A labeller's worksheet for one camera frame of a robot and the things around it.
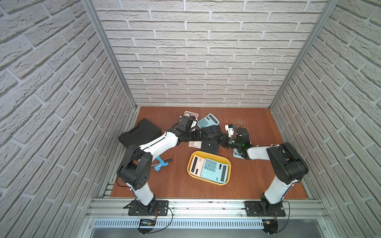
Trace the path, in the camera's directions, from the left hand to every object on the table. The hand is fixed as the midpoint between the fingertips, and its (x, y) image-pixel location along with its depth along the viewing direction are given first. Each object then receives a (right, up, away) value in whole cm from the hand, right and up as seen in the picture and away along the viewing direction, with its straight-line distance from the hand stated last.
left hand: (197, 131), depth 90 cm
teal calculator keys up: (+8, +6, +18) cm, 20 cm away
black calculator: (+8, -10, 0) cm, 13 cm away
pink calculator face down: (0, -9, +5) cm, 10 cm away
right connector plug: (+35, -45, -20) cm, 60 cm away
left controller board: (-25, -44, -17) cm, 54 cm away
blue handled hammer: (-21, -19, -3) cm, 29 cm away
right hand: (+11, -4, +1) cm, 12 cm away
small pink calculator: (-2, +11, +24) cm, 26 cm away
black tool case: (-37, -1, +10) cm, 38 cm away
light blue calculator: (+10, -23, -6) cm, 25 cm away
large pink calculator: (-1, -20, -4) cm, 20 cm away
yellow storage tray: (+9, -15, -2) cm, 18 cm away
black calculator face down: (+9, -2, +12) cm, 15 cm away
